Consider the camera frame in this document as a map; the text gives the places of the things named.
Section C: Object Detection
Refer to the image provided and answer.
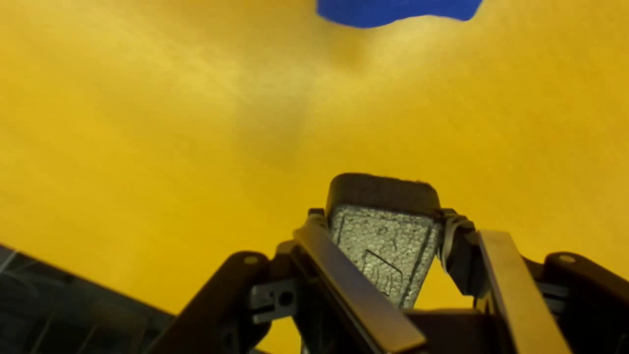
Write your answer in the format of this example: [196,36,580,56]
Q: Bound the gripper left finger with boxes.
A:
[147,209,427,354]

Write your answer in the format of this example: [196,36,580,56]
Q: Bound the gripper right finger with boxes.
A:
[436,208,629,354]

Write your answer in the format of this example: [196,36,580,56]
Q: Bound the grey foam block dark top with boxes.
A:
[325,173,442,310]

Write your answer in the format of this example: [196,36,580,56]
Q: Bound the yellow cloth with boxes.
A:
[0,0,629,354]

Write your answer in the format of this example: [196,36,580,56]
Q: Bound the black plastic panel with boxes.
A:
[0,243,178,354]

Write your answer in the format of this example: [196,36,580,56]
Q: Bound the blue cloth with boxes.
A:
[316,0,485,29]

